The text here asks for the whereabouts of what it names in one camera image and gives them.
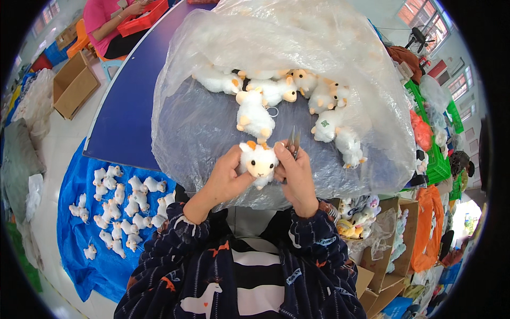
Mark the person's left hand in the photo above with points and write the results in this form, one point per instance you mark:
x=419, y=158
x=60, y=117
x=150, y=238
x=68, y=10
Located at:
x=223, y=179

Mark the person's right hand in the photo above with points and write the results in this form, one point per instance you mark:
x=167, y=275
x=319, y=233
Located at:
x=299, y=183

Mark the white plush sheep toy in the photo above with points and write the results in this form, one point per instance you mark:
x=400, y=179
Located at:
x=259, y=161

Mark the metal thread snips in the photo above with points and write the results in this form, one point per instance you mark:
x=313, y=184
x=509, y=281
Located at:
x=294, y=139

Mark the pile of white plush sheep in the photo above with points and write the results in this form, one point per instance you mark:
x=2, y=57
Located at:
x=119, y=207
x=255, y=115

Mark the person's body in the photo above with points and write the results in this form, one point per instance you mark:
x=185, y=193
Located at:
x=247, y=279

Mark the cardboard carton with plush toys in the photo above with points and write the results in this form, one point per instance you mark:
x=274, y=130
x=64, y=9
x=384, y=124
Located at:
x=382, y=255

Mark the blue table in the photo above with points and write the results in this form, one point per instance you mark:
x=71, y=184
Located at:
x=127, y=115

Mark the red plastic bag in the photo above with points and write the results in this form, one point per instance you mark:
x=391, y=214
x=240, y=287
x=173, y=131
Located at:
x=421, y=131

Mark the orange plastic bag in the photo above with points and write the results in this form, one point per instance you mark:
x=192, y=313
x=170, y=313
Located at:
x=428, y=231

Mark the green plastic crate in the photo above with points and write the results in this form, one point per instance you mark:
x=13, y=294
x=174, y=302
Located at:
x=436, y=163

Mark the large clear plastic bag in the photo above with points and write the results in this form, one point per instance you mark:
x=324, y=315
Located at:
x=279, y=40

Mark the blue plastic tarp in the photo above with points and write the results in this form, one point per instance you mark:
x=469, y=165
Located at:
x=91, y=271

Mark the brown bag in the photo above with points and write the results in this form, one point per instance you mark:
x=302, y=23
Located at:
x=406, y=59

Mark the open cardboard box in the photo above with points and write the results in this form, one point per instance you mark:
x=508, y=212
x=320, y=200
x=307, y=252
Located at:
x=73, y=85

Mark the red plastic tray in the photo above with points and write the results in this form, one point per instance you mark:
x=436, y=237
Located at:
x=139, y=22

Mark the black electric fan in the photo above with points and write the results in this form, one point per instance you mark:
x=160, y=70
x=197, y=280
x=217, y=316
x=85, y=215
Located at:
x=420, y=39

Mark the orange plastic chair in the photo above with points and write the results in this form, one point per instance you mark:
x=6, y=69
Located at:
x=79, y=42

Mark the heap of clear plastic bags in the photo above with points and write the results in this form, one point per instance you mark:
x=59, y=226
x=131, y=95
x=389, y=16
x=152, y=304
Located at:
x=38, y=99

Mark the grey sack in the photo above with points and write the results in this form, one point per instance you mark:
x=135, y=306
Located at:
x=22, y=163

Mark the blue plastic crate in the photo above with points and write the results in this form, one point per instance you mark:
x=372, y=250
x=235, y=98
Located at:
x=54, y=54

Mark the red plastic crate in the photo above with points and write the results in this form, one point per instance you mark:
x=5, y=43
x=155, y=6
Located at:
x=41, y=63

